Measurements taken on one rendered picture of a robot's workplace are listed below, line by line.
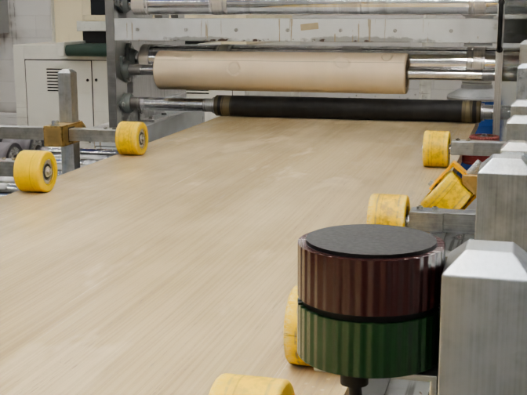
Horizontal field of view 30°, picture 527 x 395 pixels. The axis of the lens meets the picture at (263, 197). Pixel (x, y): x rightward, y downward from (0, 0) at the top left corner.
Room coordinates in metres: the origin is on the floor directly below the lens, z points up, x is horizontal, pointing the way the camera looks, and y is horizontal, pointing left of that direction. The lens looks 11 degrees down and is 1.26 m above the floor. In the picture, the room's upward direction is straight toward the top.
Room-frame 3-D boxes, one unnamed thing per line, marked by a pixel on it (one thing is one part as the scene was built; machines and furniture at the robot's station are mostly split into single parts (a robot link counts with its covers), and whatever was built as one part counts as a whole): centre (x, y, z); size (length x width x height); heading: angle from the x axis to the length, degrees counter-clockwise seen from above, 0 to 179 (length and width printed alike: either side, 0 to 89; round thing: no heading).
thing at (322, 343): (0.39, -0.04, 1.13); 0.06 x 0.06 x 0.02
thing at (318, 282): (0.39, -0.04, 1.16); 0.06 x 0.06 x 0.02
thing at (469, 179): (1.65, -0.33, 0.95); 0.10 x 0.04 x 0.10; 75
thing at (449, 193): (1.65, -0.32, 0.93); 0.09 x 0.08 x 0.09; 75
